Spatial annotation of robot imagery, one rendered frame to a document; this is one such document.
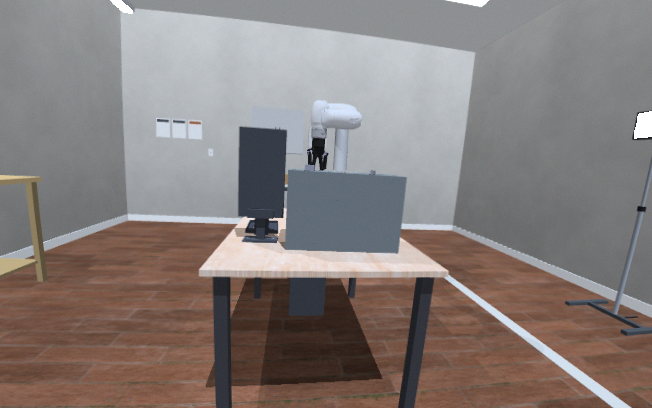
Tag grey tool chest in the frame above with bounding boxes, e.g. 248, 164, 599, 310
285, 169, 407, 253

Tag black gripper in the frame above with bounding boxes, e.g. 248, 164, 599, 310
307, 138, 329, 171

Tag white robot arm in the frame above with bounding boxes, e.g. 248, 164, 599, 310
311, 101, 362, 171

